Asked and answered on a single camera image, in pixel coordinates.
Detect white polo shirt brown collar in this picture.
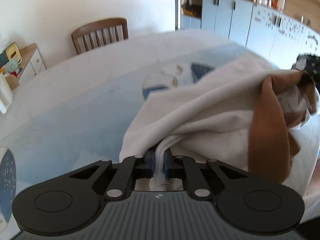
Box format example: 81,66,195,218
119,53,319,194

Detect blue white patterned table mat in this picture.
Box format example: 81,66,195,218
1,43,246,239

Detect wooden knife block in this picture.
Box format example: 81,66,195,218
5,75,20,90

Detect white wood-top sideboard cabinet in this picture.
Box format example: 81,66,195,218
17,43,47,85

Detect mint green mug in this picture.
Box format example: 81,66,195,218
2,56,22,74

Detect light blue kitchen cabinets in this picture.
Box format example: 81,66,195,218
181,0,319,69

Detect brown wooden slatted chair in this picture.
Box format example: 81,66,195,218
71,17,129,55

